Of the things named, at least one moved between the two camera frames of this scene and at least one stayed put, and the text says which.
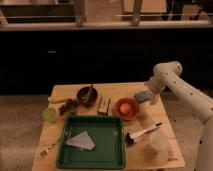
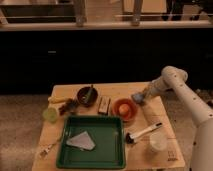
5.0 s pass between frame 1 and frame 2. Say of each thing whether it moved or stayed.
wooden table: stayed
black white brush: stayed
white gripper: moved
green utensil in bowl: stayed
